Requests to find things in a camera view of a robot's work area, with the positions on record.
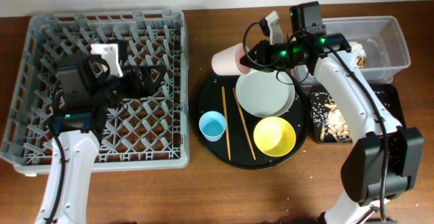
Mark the clear plastic bin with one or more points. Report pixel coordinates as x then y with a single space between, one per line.
381 38

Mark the grey dishwasher rack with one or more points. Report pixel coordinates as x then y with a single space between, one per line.
141 134

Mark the grey round plate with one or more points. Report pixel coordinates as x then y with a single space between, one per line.
265 94

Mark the round black tray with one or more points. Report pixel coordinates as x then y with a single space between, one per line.
209 98

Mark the food scraps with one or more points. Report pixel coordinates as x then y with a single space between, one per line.
328 123

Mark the yellow bowl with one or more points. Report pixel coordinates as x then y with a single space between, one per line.
274 136

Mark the wooden chopstick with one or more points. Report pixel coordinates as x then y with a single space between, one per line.
228 146
247 135

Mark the pink plastic cup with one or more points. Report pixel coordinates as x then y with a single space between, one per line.
227 62

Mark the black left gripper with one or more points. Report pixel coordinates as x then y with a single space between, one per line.
148 87

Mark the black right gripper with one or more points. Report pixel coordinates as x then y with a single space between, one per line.
264 49

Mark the right wooden chopstick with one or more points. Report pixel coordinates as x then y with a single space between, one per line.
247 135

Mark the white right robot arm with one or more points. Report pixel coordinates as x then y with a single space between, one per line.
385 157

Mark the black rectangular tray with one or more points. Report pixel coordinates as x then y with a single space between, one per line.
387 95

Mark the blue plastic cup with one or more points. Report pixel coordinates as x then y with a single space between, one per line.
212 125

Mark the white paper napkin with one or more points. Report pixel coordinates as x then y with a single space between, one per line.
360 54

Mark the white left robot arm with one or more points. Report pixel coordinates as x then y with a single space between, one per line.
90 84

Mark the left wooden chopstick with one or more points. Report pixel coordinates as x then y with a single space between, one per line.
228 146

